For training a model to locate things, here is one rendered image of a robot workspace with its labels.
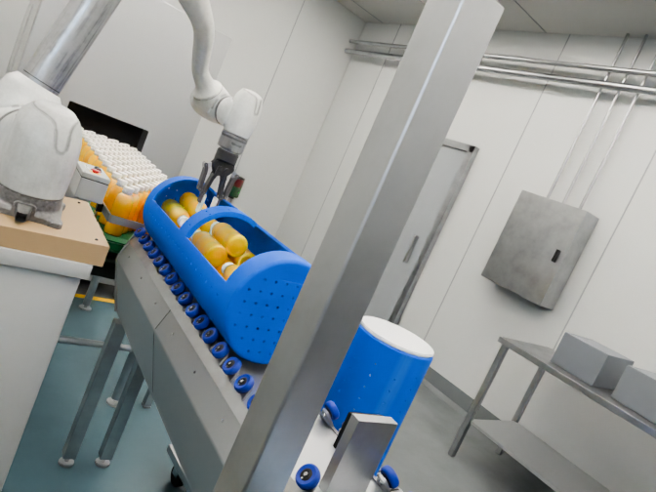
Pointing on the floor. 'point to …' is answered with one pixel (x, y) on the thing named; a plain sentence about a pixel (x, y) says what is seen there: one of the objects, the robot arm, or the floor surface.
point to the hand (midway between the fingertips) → (206, 205)
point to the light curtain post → (359, 240)
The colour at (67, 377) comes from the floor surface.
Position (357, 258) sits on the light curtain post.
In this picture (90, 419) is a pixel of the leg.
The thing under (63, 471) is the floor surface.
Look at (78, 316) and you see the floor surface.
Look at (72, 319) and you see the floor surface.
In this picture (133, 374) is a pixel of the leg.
